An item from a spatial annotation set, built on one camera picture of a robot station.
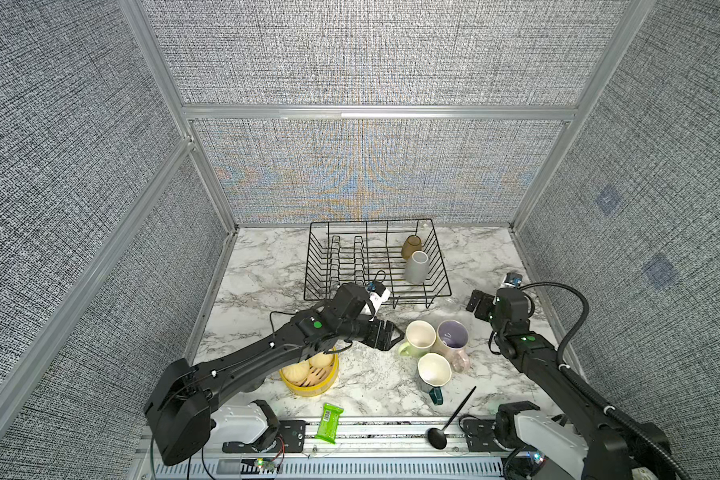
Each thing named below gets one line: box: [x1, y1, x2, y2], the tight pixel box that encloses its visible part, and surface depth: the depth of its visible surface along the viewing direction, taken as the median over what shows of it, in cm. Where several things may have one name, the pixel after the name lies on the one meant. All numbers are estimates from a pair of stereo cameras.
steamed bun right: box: [310, 353, 335, 369], surface depth 82 cm
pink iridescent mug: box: [435, 319, 471, 374], surface depth 82 cm
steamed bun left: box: [281, 359, 310, 382], surface depth 80 cm
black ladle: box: [428, 386, 477, 450], surface depth 74 cm
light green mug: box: [398, 320, 437, 358], surface depth 83 cm
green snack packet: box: [316, 402, 344, 444], surface depth 76 cm
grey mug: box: [404, 250, 429, 285], surface depth 97 cm
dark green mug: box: [418, 353, 452, 405], surface depth 78 cm
